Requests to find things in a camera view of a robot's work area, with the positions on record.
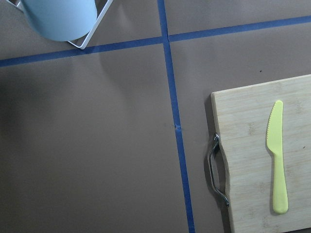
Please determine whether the yellow plastic knife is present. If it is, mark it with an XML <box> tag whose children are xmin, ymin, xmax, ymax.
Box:
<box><xmin>266</xmin><ymin>100</ymin><xmax>288</xmax><ymax>215</ymax></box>

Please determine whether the bamboo cutting board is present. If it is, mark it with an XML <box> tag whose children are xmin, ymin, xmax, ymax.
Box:
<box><xmin>211</xmin><ymin>75</ymin><xmax>311</xmax><ymax>233</ymax></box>

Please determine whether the metal cutting board handle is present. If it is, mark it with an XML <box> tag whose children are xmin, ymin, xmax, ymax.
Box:
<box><xmin>207</xmin><ymin>132</ymin><xmax>230</xmax><ymax>207</ymax></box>

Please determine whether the white wire cup rack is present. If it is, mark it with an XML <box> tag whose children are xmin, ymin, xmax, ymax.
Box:
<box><xmin>7</xmin><ymin>0</ymin><xmax>113</xmax><ymax>50</ymax></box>

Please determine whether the light blue cup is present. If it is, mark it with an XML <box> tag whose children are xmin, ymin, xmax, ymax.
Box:
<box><xmin>21</xmin><ymin>0</ymin><xmax>97</xmax><ymax>41</ymax></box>

